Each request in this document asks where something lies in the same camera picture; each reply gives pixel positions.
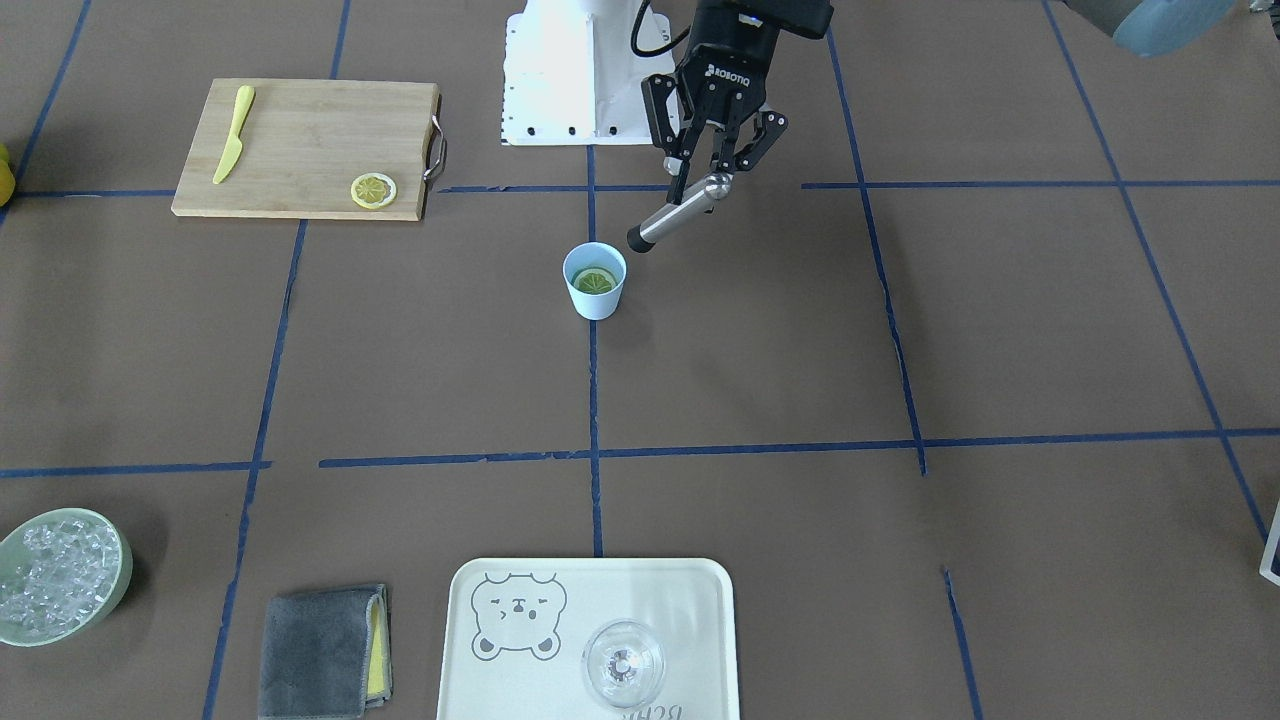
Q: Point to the clear wine glass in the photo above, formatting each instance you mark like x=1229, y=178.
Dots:
x=624, y=665

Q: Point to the yellow plastic knife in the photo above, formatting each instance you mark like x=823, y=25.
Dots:
x=233, y=146

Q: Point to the grey folded cloth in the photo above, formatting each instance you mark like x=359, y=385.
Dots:
x=326, y=654

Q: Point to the whole yellow lemon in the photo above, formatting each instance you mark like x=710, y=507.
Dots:
x=8, y=182

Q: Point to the green bowl of ice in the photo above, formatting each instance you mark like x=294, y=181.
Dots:
x=61, y=573

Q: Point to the yellow lemon slice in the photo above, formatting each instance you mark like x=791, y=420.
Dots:
x=373, y=191
x=594, y=280

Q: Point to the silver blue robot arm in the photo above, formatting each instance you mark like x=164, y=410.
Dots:
x=1144, y=28

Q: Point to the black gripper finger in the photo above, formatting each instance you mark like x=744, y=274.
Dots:
x=677, y=166
x=724, y=155

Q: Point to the cream bear tray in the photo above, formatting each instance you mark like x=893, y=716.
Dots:
x=516, y=629

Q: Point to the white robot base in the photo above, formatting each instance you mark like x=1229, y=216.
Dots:
x=571, y=77

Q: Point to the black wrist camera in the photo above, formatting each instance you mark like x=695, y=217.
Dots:
x=807, y=19

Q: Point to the steel muddler black tip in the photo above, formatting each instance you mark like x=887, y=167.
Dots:
x=678, y=212

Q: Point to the light blue cup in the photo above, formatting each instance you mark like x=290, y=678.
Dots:
x=597, y=307

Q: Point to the wooden cutting board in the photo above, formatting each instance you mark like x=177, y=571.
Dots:
x=304, y=141

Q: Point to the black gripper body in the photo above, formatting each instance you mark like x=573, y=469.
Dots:
x=729, y=82

